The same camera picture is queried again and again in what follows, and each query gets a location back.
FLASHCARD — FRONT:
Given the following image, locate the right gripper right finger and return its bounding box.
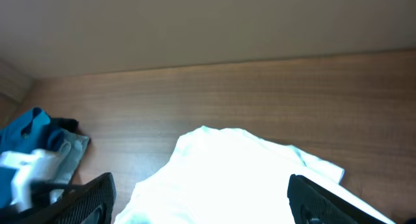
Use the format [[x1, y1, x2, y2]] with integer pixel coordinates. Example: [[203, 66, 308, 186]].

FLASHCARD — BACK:
[[287, 174, 390, 224]]

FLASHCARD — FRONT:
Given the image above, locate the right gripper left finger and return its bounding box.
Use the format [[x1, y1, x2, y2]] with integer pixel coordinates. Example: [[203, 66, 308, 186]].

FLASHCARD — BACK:
[[17, 172, 116, 224]]

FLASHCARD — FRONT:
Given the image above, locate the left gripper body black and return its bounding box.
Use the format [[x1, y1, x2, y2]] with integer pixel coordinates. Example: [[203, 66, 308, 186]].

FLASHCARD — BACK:
[[1, 182, 81, 224]]

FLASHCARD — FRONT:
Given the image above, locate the white t-shirt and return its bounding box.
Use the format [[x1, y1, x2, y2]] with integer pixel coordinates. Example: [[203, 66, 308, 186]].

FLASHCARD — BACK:
[[115, 126, 388, 223]]

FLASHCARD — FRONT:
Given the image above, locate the light grey folded garment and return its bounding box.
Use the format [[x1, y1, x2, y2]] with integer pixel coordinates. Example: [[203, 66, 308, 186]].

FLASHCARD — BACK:
[[50, 129, 90, 185]]

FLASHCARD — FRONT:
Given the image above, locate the blue polo shirt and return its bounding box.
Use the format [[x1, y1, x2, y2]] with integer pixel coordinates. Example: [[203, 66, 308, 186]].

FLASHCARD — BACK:
[[1, 107, 64, 208]]

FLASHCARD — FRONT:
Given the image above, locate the black folded garment left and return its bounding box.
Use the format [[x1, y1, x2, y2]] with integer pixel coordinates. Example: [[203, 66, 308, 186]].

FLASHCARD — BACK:
[[51, 118, 79, 133]]

